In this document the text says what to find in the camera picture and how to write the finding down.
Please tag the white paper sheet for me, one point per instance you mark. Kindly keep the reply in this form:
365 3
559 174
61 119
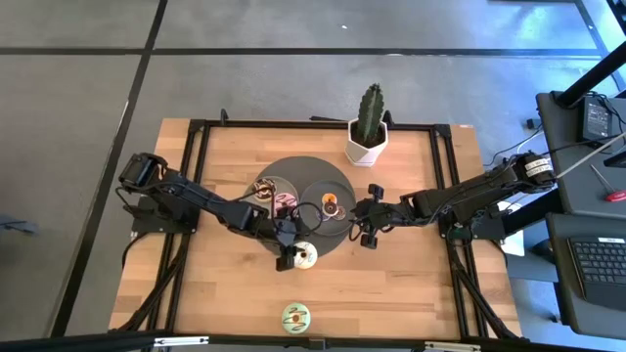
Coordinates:
516 244

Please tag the black pole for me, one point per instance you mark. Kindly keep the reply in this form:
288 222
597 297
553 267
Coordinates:
592 75

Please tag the mint green chocolate-drizzled donut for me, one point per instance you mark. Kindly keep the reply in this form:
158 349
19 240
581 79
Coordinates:
288 313

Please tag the cream glazed donut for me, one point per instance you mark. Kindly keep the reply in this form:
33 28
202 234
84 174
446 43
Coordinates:
341 214

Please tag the black keyboard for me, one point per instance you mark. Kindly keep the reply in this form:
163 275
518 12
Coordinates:
601 266

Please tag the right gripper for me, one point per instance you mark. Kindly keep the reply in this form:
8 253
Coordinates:
371 213

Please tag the round dark grey mat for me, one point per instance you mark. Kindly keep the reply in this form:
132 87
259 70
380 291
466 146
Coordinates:
303 168

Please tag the chocolate frosted donut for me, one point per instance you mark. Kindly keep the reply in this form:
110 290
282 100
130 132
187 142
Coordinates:
326 207

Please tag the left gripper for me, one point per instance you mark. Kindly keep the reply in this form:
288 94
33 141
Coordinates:
288 240

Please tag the pink frosted donut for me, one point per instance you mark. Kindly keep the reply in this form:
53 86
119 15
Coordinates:
291 198

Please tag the black camera rig beam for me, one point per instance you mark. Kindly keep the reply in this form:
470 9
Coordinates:
73 342

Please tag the grey flat object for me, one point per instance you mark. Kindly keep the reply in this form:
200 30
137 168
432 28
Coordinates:
17 226

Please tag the green cactus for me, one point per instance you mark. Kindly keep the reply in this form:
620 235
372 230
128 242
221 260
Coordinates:
370 110

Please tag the dark grey desk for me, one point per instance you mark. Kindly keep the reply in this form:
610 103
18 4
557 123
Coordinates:
562 293
572 161

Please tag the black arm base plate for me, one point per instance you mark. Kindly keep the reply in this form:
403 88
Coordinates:
481 229
142 220

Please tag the white sprinkled donut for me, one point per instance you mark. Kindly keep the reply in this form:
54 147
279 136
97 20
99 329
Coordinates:
311 259

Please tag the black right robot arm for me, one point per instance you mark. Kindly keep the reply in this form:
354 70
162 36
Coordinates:
469 193

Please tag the black power box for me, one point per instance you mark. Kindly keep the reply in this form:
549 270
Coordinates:
596 119

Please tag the black aluminium table frame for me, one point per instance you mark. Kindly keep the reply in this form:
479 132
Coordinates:
293 124

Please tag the small round grey plate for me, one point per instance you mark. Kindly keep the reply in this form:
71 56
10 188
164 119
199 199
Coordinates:
274 182

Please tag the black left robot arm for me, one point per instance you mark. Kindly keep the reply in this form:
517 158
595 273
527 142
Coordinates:
195 198

